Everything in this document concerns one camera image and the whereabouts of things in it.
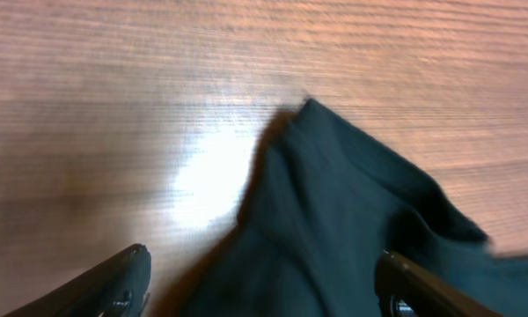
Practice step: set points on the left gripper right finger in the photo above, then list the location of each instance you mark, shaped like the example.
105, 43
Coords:
406, 289

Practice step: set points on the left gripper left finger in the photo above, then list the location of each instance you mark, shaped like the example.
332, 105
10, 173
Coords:
116, 287

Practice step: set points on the black t-shirt with white logo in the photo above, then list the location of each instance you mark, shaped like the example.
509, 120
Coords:
329, 200

